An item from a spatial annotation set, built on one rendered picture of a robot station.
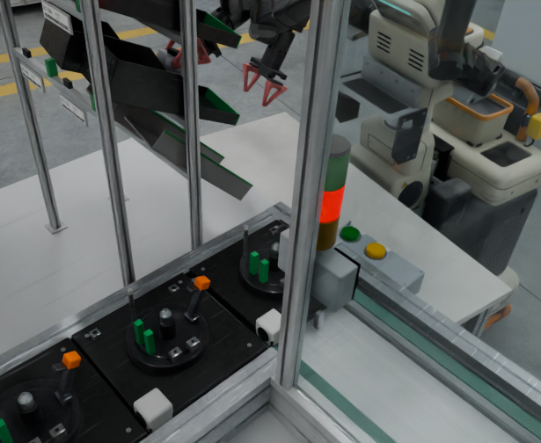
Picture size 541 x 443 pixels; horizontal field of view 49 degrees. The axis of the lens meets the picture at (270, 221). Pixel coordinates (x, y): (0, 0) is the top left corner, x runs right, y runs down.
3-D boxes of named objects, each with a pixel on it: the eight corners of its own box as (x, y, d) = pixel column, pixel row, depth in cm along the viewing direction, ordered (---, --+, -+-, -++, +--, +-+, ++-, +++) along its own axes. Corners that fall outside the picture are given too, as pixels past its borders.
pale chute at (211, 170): (212, 170, 140) (223, 156, 139) (241, 201, 132) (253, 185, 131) (123, 117, 118) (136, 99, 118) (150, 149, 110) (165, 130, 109)
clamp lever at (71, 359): (66, 388, 92) (75, 349, 89) (72, 395, 91) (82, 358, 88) (44, 395, 89) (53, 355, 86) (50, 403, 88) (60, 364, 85)
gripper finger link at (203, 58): (169, 57, 119) (206, 31, 120) (155, 45, 124) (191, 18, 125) (184, 83, 124) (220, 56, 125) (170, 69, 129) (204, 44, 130)
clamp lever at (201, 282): (192, 309, 105) (204, 274, 102) (199, 316, 104) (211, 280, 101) (176, 314, 103) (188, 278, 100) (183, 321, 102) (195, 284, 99)
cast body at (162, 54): (171, 79, 130) (183, 49, 128) (181, 88, 128) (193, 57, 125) (138, 71, 125) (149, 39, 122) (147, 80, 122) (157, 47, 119)
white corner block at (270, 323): (272, 321, 110) (274, 307, 108) (289, 336, 108) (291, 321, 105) (253, 334, 108) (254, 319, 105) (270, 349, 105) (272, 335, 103)
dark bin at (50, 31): (163, 72, 134) (173, 40, 131) (189, 97, 126) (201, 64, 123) (39, 42, 115) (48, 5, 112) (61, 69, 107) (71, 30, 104)
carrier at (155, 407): (183, 279, 118) (179, 231, 110) (265, 353, 105) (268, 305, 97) (71, 343, 104) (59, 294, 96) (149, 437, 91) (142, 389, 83)
